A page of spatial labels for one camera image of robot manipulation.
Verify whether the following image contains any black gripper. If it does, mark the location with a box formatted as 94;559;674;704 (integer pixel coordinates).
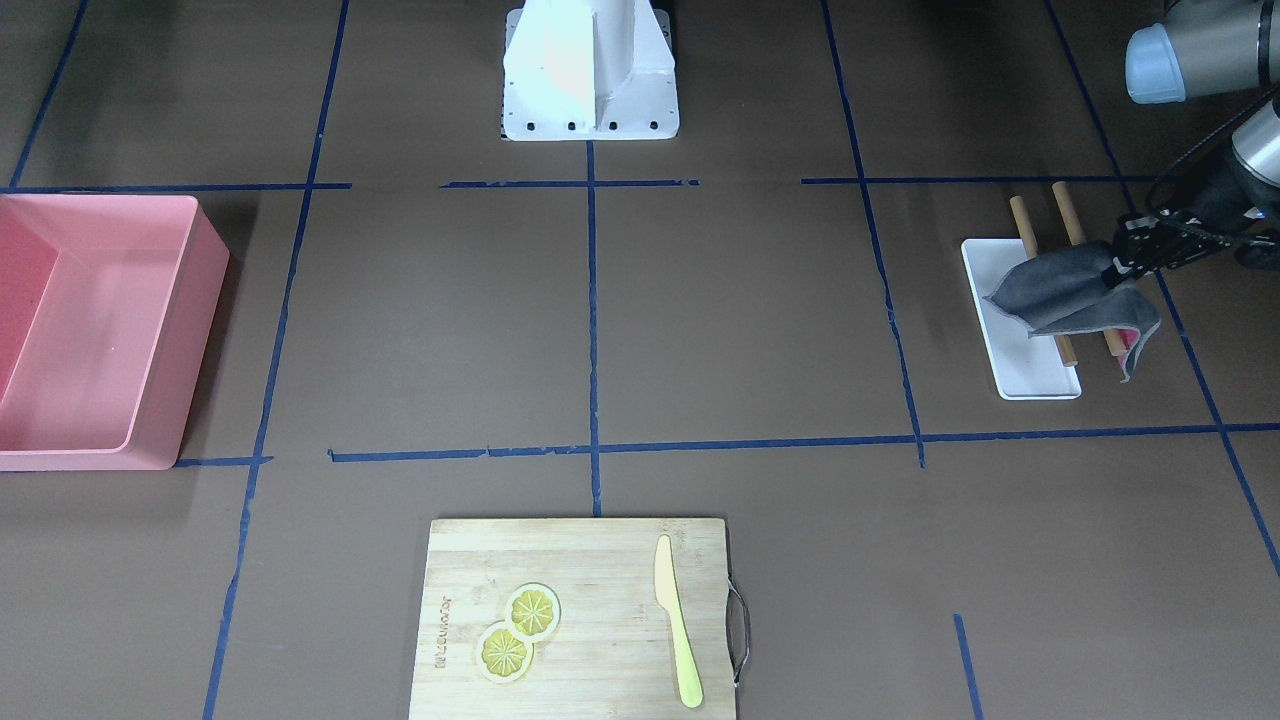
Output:
1101;210;1251;290

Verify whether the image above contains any grey microfibre cloth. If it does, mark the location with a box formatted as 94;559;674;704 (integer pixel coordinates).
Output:
983;242;1161;383

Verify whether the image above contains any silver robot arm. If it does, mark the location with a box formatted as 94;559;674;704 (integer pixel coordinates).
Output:
1102;1;1279;288

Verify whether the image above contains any wooden rack rod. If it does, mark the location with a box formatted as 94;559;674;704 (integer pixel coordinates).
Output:
1009;195;1078;368
1051;181;1128;363

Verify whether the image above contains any white rectangular tray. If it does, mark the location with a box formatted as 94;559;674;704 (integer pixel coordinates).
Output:
961;238;1082;401

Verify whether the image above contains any yellow plastic knife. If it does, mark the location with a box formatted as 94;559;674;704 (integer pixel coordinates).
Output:
653;536;704;708

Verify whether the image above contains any bamboo cutting board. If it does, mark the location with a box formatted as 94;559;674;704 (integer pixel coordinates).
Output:
407;518;741;719

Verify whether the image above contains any lemon slice upper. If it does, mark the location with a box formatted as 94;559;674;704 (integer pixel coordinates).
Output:
504;582;562;644

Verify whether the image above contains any lemon slice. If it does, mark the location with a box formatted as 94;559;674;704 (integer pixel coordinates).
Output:
474;623;536;685
504;582;562;644

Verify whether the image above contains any lemon slice lower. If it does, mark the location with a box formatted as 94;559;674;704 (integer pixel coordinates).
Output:
474;623;536;685

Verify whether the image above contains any pink plastic bin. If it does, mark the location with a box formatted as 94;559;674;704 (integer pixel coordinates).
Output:
1;193;229;471

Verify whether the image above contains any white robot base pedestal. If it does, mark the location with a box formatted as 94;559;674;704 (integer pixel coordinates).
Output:
500;1;681;142

